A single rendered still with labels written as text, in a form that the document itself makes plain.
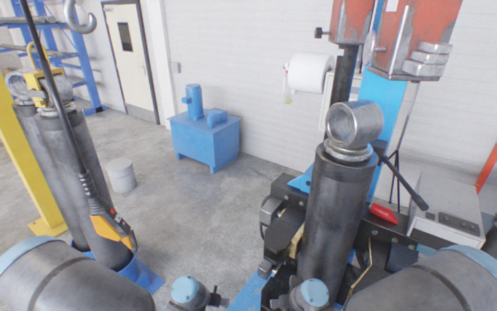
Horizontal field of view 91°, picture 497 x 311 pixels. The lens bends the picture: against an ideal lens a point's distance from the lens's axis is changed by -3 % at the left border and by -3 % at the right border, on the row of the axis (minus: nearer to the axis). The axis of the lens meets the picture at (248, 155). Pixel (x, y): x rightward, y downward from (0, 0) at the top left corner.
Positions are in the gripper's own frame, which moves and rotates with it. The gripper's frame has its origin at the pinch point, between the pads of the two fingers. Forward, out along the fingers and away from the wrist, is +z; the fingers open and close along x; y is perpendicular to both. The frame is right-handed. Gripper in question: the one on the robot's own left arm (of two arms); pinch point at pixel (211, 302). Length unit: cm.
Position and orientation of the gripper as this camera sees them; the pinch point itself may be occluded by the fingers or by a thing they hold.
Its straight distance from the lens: 132.2
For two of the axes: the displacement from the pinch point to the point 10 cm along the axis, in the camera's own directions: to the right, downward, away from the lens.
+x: -9.8, 0.0, 2.2
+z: 1.7, 6.1, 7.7
